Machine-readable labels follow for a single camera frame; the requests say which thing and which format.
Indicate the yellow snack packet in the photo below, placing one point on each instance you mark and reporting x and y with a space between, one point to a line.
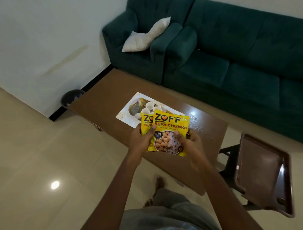
170 123
146 123

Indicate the white pillow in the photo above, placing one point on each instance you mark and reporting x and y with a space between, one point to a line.
142 40

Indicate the brown wooden table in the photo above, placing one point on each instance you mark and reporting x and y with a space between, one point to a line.
106 99

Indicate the brown plastic stool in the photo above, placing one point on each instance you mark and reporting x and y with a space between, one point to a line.
260 170

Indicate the green armchair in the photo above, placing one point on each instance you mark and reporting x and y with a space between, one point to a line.
132 64

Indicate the person's right forearm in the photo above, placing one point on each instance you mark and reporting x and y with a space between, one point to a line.
227 201

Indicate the dark round waste bin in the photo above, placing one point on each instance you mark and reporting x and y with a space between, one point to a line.
68 94

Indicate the white ceramic cup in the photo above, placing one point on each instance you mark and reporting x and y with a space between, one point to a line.
145 111
157 108
149 106

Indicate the person's grey shirt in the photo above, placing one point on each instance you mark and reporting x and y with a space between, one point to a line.
165 213

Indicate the white floral placemat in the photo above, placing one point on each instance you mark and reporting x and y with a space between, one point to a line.
125 118

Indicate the person's right hand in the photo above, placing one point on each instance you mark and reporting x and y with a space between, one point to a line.
195 151

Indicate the leaf print serving tray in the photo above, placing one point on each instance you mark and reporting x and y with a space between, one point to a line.
135 106

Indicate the long green sofa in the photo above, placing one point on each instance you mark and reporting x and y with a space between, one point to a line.
236 71

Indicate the person's left hand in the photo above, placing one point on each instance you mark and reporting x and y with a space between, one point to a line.
139 144

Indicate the person's right foot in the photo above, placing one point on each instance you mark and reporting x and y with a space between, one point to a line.
161 183

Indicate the person's left forearm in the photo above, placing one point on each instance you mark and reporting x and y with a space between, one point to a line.
113 196

